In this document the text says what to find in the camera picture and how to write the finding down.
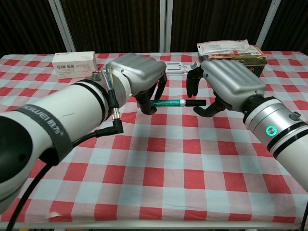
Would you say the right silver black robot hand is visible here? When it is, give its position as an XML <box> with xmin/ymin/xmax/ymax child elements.
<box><xmin>186</xmin><ymin>59</ymin><xmax>267</xmax><ymax>118</ymax></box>

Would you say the white sticker sheet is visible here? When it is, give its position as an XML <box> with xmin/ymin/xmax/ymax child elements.
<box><xmin>165</xmin><ymin>61</ymin><xmax>200</xmax><ymax>75</ymax></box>

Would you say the clear plastic packet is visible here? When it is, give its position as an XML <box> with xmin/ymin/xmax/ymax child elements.
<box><xmin>197</xmin><ymin>39</ymin><xmax>251</xmax><ymax>56</ymax></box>

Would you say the green marker pen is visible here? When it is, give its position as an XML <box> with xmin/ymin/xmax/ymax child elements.
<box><xmin>149</xmin><ymin>99</ymin><xmax>186</xmax><ymax>108</ymax></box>

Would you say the stack of snack packets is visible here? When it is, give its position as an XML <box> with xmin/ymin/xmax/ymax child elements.
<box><xmin>202</xmin><ymin>45</ymin><xmax>267</xmax><ymax>61</ymax></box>

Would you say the gold rectangular tin can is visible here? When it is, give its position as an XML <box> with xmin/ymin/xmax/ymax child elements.
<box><xmin>237</xmin><ymin>55</ymin><xmax>268</xmax><ymax>78</ymax></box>

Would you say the black marker cap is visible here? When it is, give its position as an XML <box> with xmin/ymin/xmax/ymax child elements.
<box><xmin>184</xmin><ymin>99</ymin><xmax>207</xmax><ymax>107</ymax></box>

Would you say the black arm cable with plug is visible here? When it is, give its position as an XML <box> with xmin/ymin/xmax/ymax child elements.
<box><xmin>6</xmin><ymin>95</ymin><xmax>125</xmax><ymax>231</ymax></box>

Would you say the grey metal partition post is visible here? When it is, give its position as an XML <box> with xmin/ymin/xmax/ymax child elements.
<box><xmin>159</xmin><ymin>0</ymin><xmax>173</xmax><ymax>52</ymax></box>
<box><xmin>48</xmin><ymin>0</ymin><xmax>77</xmax><ymax>52</ymax></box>
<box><xmin>256</xmin><ymin>0</ymin><xmax>283</xmax><ymax>46</ymax></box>

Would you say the dark brown partition panel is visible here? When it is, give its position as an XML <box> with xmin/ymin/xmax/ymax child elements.
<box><xmin>0</xmin><ymin>0</ymin><xmax>67</xmax><ymax>58</ymax></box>
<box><xmin>261</xmin><ymin>0</ymin><xmax>308</xmax><ymax>52</ymax></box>
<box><xmin>171</xmin><ymin>0</ymin><xmax>272</xmax><ymax>52</ymax></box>
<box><xmin>61</xmin><ymin>0</ymin><xmax>161</xmax><ymax>53</ymax></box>

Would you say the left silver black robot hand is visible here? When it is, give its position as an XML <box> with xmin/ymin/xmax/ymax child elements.
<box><xmin>107</xmin><ymin>53</ymin><xmax>168</xmax><ymax>116</ymax></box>

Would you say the red white checkered tablecloth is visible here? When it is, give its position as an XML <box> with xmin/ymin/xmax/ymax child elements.
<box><xmin>0</xmin><ymin>51</ymin><xmax>308</xmax><ymax>223</ymax></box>

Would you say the white carton box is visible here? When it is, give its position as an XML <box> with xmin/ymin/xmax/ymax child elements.
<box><xmin>52</xmin><ymin>51</ymin><xmax>98</xmax><ymax>79</ymax></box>

